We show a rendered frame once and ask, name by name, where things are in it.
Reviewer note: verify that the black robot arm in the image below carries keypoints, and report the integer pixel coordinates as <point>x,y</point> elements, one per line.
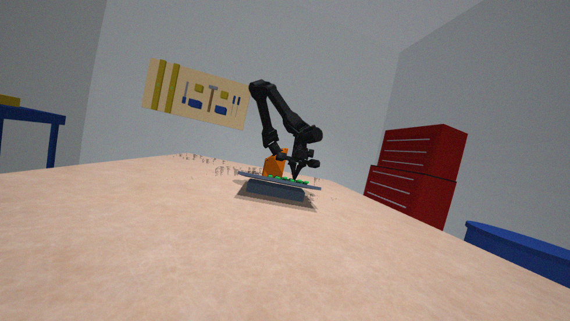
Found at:
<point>302,131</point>

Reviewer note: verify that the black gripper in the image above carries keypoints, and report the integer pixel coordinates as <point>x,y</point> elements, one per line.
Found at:
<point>301,161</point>

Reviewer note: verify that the grey switch panel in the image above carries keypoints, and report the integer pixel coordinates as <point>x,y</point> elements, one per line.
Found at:
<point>277,190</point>

